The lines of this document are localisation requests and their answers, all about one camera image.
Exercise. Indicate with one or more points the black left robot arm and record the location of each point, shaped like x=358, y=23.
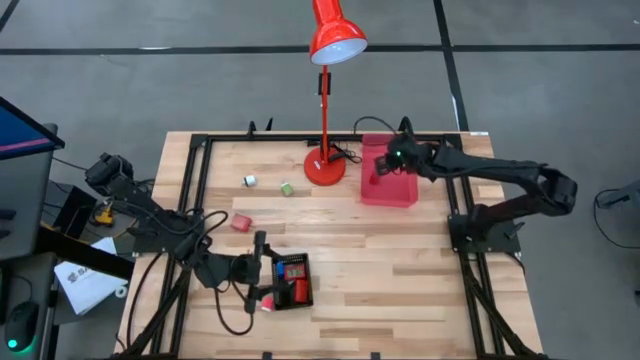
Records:
x=150, y=222

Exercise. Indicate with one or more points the black mesh basket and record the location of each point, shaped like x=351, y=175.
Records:
x=292, y=258

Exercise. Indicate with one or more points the black aluminium table frame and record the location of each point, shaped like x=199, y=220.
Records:
x=280, y=137

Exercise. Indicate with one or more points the pink cube charger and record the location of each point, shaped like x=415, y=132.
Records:
x=267, y=303

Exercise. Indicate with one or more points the red cube charger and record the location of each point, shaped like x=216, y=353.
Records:
x=241, y=222

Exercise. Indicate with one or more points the white paper booklet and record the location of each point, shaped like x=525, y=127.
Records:
x=85, y=285

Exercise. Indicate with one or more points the red desk lamp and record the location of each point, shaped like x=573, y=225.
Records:
x=335, y=35

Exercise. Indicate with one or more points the pink translucent bin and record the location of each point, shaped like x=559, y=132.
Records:
x=395, y=192

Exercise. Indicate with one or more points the white cube charger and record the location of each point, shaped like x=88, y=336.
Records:
x=249, y=181

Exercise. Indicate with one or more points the black box under desk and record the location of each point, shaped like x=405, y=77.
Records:
x=70, y=205

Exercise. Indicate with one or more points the black frame hook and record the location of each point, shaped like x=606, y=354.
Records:
x=269, y=124
x=406, y=125
x=251, y=129

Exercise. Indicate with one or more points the grey chair base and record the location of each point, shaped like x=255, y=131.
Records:
x=622, y=200

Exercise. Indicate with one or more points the black desk surface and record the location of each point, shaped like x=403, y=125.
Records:
x=15, y=280

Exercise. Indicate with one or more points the computer monitor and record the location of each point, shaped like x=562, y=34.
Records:
x=20, y=132

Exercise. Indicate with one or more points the green cube charger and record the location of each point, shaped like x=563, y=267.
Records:
x=286, y=189

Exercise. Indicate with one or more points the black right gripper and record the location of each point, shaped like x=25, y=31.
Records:
x=410, y=157

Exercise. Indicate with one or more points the red rectangular box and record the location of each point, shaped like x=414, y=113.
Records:
x=301, y=291

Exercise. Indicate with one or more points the red pocket calculator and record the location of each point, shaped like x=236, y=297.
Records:
x=295, y=271

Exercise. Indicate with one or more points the black desk crossbar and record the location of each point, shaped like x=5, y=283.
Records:
x=85, y=257

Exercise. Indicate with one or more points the black computer mouse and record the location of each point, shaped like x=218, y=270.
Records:
x=21, y=325

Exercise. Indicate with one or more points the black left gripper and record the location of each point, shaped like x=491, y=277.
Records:
x=240, y=272

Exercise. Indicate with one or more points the small dark red gadget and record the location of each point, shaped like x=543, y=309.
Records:
x=374, y=179

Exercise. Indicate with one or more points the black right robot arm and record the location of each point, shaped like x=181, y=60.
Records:
x=500, y=167

